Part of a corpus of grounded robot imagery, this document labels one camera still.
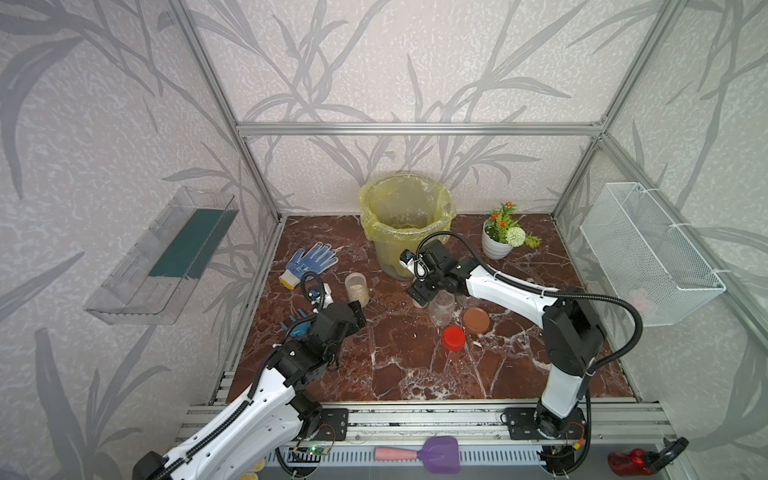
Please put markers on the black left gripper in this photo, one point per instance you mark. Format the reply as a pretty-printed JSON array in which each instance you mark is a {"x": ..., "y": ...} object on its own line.
[{"x": 356, "y": 319}]

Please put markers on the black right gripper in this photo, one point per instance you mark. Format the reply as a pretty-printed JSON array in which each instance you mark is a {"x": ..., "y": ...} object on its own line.
[{"x": 417, "y": 290}]

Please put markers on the red-lidded oatmeal jar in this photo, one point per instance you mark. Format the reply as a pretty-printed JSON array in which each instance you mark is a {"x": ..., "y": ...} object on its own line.
[{"x": 441, "y": 309}]

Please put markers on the glass jar with oatmeal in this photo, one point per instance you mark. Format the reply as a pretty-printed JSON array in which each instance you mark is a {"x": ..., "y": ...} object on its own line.
[{"x": 357, "y": 288}]

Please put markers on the brown jar lid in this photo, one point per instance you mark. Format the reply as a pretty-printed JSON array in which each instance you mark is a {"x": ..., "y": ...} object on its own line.
[{"x": 476, "y": 321}]

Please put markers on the red jar lid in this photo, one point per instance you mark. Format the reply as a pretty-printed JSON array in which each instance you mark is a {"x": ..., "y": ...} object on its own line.
[{"x": 453, "y": 338}]

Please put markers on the brown-lidded oatmeal jar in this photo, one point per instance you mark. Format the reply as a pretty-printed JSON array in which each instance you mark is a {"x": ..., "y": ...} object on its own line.
[{"x": 467, "y": 302}]

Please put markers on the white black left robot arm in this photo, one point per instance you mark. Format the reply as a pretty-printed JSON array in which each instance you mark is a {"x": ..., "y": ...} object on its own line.
[{"x": 273, "y": 411}]

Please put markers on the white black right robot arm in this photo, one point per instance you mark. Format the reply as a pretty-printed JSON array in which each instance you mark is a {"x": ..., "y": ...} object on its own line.
[{"x": 571, "y": 326}]

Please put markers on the blue dotted white work glove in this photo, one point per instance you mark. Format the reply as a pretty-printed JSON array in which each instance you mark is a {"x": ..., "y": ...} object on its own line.
[{"x": 319, "y": 258}]

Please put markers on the potted artificial flower plant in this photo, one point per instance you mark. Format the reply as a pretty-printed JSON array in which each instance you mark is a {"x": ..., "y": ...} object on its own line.
[{"x": 502, "y": 233}]

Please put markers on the yellow plastic bin liner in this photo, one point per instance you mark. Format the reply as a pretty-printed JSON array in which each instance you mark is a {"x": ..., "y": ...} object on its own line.
[{"x": 404, "y": 207}]

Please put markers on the yellow dotted glove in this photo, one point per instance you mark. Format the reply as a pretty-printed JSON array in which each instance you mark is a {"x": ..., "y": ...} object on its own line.
[{"x": 253, "y": 473}]

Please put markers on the pink item in basket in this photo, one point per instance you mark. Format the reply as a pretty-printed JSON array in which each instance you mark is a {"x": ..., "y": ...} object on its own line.
[{"x": 642, "y": 301}]

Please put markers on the red black handheld tool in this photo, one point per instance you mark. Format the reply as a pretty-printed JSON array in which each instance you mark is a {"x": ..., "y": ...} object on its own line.
[{"x": 641, "y": 462}]

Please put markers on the blue wooden-handled garden fork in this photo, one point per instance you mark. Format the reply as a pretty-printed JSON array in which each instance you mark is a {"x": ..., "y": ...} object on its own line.
[{"x": 292, "y": 325}]

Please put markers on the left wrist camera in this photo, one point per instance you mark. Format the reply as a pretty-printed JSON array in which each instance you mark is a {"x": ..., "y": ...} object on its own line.
[{"x": 319, "y": 299}]

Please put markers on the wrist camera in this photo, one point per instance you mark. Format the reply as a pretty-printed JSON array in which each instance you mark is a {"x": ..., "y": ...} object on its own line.
[
  {"x": 319, "y": 299},
  {"x": 412, "y": 263}
]

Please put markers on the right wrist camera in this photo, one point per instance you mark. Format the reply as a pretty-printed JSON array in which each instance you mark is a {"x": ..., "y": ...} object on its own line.
[{"x": 412, "y": 263}]

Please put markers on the purple pink-handled scoop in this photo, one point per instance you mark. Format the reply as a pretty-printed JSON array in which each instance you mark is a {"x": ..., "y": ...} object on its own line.
[{"x": 439, "y": 455}]

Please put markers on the clear plastic wall shelf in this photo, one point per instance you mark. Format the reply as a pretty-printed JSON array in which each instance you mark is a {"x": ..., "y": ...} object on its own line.
[{"x": 154, "y": 281}]

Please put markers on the white wire mesh basket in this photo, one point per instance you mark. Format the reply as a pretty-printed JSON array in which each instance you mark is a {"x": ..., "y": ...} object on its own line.
[{"x": 638, "y": 245}]

